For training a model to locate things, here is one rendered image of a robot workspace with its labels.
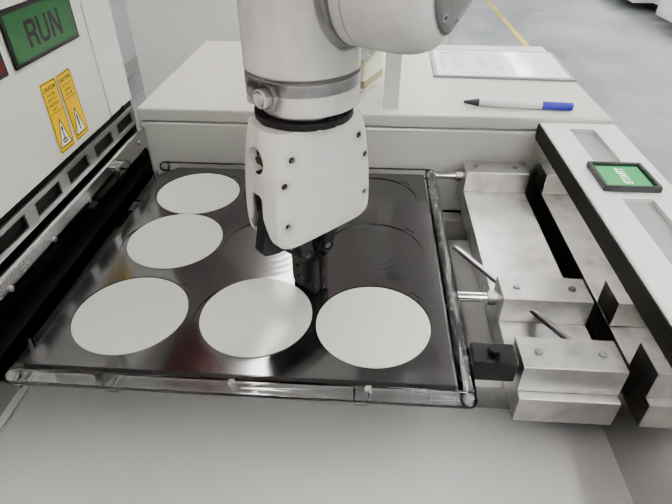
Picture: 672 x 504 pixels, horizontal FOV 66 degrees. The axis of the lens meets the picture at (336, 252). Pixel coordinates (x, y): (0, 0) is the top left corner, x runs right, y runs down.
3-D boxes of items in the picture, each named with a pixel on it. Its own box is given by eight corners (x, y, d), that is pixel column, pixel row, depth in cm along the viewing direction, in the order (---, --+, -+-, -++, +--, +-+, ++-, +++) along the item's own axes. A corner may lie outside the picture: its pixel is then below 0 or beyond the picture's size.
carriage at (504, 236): (511, 421, 42) (519, 399, 41) (456, 197, 72) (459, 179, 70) (610, 426, 42) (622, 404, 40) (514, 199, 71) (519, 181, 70)
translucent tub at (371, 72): (317, 88, 74) (316, 39, 70) (338, 73, 80) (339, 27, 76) (364, 96, 72) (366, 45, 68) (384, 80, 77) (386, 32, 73)
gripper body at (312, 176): (279, 127, 33) (288, 264, 40) (387, 91, 39) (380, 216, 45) (217, 97, 38) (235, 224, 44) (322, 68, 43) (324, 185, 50)
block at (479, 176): (463, 191, 67) (466, 171, 66) (459, 179, 70) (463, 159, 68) (525, 193, 67) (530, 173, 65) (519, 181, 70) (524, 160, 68)
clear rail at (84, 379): (2, 388, 40) (-5, 376, 40) (12, 374, 42) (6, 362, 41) (478, 413, 39) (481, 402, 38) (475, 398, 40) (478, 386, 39)
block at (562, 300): (498, 321, 48) (504, 297, 46) (491, 297, 51) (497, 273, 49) (585, 325, 47) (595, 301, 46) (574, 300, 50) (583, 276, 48)
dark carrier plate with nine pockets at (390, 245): (24, 368, 41) (22, 363, 41) (165, 170, 69) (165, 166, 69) (455, 391, 40) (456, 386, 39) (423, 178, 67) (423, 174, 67)
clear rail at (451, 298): (459, 412, 39) (462, 401, 38) (423, 176, 69) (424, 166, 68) (478, 413, 39) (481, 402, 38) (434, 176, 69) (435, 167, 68)
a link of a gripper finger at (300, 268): (290, 247, 42) (294, 307, 46) (319, 232, 44) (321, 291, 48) (267, 231, 44) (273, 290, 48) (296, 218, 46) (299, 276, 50)
